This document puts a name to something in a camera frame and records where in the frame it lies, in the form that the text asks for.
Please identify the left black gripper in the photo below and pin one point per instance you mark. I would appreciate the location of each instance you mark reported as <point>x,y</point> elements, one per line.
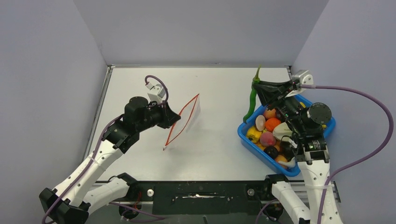
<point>168,116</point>

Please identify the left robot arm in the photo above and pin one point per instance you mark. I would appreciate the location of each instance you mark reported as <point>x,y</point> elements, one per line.
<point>72,201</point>

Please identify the brown kiwi potato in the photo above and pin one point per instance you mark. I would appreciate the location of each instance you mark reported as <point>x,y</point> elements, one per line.
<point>260,123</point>

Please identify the pink peach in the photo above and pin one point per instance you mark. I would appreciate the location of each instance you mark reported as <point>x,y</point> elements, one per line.
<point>267,139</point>

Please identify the blue plastic bin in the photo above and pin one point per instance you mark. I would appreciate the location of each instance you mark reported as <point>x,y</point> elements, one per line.
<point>257,151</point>

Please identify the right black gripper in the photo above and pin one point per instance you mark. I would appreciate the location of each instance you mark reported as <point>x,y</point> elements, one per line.
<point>269,92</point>

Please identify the dark plum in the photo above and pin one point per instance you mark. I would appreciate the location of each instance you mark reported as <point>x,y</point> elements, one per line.
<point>271,151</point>

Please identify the orange tangerine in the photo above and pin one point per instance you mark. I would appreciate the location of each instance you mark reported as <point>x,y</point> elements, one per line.
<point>271,124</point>

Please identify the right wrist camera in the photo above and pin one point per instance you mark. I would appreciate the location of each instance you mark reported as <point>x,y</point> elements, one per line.
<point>302,77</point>

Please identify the white garlic bulb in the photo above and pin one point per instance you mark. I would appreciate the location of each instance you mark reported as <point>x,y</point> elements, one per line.
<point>282,132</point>

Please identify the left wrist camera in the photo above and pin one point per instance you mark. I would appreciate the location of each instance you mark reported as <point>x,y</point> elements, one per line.
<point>156,92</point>

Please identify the yellow bell pepper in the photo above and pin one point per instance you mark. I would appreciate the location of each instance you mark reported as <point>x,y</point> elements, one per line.
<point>253,134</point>

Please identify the green chili pepper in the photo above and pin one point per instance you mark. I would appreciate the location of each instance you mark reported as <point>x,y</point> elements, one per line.
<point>252,96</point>

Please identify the clear zip bag orange zipper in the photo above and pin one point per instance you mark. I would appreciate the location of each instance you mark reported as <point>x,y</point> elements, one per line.
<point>189,115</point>

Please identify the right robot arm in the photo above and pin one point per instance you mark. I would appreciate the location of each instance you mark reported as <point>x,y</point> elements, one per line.
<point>311,152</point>

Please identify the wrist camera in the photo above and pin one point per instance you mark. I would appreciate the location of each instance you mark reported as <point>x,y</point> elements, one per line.
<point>302,77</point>
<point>156,92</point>

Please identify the peach apricot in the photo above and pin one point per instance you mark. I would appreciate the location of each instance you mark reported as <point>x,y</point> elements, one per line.
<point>269,113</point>

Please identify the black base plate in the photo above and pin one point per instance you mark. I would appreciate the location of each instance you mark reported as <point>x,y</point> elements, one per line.
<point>200,197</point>

